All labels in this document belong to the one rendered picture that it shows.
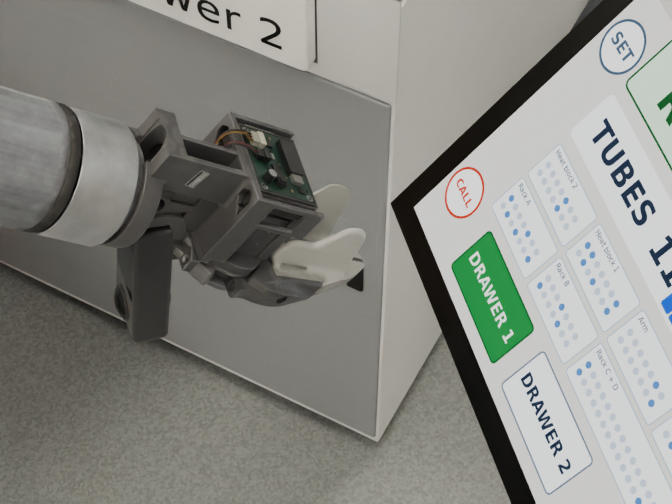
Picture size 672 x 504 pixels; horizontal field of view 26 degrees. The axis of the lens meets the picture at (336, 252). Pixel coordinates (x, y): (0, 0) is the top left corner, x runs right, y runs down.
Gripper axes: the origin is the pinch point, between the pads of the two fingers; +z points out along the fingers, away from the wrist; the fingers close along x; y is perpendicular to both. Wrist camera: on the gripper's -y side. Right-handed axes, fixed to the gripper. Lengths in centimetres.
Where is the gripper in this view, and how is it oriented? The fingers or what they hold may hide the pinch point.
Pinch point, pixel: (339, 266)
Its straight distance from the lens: 98.9
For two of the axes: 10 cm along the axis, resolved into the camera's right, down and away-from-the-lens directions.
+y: 6.1, -5.9, -5.2
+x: -2.9, -7.8, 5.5
